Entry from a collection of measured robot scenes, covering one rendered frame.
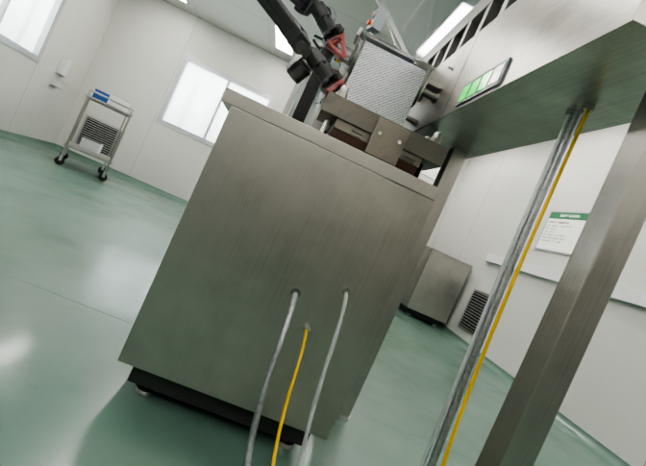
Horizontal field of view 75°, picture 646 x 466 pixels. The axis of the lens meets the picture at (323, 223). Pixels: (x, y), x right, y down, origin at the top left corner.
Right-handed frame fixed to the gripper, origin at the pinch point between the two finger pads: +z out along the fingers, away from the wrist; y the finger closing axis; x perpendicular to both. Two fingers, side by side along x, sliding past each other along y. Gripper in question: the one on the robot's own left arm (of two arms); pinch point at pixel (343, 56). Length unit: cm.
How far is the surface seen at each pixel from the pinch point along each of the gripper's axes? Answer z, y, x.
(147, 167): -123, -543, -209
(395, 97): 22.3, 7.6, 7.1
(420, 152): 41.9, 27.0, -0.7
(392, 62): 11.5, 7.5, 11.9
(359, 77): 10.5, 7.9, -0.9
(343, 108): 19.6, 27.6, -15.0
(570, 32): 34, 74, 19
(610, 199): 63, 81, 7
